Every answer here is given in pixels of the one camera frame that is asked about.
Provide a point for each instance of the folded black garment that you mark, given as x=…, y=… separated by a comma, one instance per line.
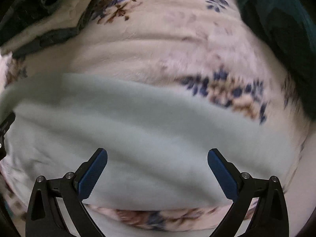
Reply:
x=29, y=26

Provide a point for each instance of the light green fleece pants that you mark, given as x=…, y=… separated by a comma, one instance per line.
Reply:
x=157, y=141

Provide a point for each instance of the floral bed blanket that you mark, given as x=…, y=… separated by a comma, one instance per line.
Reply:
x=199, y=48

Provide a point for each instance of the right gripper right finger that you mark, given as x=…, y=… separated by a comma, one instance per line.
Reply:
x=270, y=217

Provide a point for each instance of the dark teal velvet quilt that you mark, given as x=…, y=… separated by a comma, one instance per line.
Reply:
x=287, y=28

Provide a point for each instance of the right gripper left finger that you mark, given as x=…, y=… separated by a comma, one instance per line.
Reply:
x=44, y=217

